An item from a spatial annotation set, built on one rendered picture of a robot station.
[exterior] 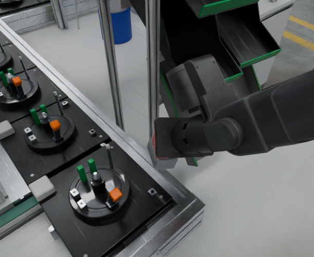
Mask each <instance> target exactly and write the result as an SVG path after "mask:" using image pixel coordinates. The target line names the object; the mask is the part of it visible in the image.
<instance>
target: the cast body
mask: <svg viewBox="0 0 314 257"><path fill-rule="evenodd" d="M153 135H154V131H153V134H152V137H150V139H149V142H148V145H147V148H148V151H149V154H150V157H151V160H152V164H153V167H154V169H155V170H160V169H173V168H174V167H175V165H176V163H177V161H178V158H168V157H167V158H166V159H157V158H155V148H154V146H153V140H152V139H153Z"/></svg>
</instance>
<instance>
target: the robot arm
mask: <svg viewBox="0 0 314 257"><path fill-rule="evenodd" d="M166 77H167V79H168V81H169V84H170V86H171V88H172V91H173V93H174V95H175V98H176V100H177V103H178V105H179V107H180V110H181V112H184V111H186V110H188V111H189V113H193V112H196V111H198V110H200V112H201V114H198V115H196V116H193V117H190V118H188V117H159V118H157V119H155V120H154V135H153V139H152V140H153V146H154V148H155V158H157V159H166V158H167V157H168V158H194V157H203V156H212V155H213V153H214V152H218V151H227V152H229V153H231V154H232V155H235V156H247V155H255V154H260V153H267V152H269V151H271V150H272V149H274V148H275V147H282V146H288V145H295V144H300V143H304V142H309V141H312V140H314V69H313V70H310V71H307V72H305V73H302V74H300V75H298V76H295V77H293V78H290V79H288V80H286V81H285V80H284V81H281V82H278V83H276V84H274V85H271V86H269V87H266V88H264V89H261V90H259V91H257V92H255V93H252V94H250V95H248V96H246V97H243V98H241V99H239V100H238V98H237V96H236V93H235V91H234V88H233V86H232V85H227V83H226V81H225V79H224V77H223V75H222V73H221V71H220V69H219V67H218V64H217V62H216V60H215V58H214V57H213V55H211V54H207V55H204V56H200V57H197V58H194V59H191V60H188V61H186V62H184V63H183V64H181V65H179V66H177V67H175V68H173V69H172V70H170V71H169V72H167V73H166Z"/></svg>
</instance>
